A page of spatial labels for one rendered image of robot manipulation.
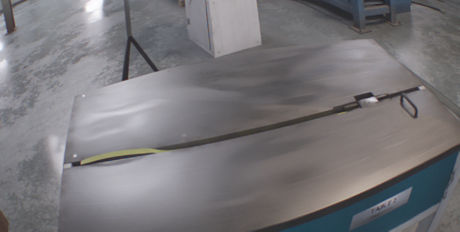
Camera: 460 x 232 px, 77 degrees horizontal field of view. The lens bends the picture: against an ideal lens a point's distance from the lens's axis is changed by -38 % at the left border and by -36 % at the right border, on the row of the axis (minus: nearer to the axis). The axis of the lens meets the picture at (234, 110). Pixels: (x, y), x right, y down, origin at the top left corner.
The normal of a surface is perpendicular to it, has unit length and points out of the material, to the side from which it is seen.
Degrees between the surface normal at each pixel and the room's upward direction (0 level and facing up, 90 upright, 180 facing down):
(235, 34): 90
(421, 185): 90
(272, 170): 0
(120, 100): 0
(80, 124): 0
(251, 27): 90
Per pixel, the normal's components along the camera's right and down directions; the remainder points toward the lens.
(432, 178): 0.23, 0.50
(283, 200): -0.10, -0.84
